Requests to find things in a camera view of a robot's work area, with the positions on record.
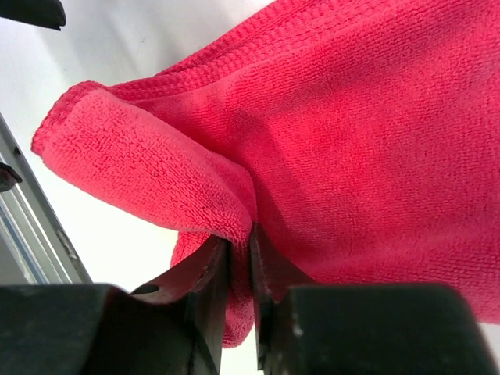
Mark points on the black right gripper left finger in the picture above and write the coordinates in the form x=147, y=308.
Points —
x=174, y=324

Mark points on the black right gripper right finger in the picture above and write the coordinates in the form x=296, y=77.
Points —
x=304, y=327

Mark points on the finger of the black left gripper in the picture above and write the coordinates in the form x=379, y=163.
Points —
x=48, y=14

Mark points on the pink microfibre towel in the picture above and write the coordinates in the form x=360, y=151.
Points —
x=363, y=136

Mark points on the aluminium table edge rail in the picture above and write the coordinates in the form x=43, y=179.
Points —
x=34, y=246

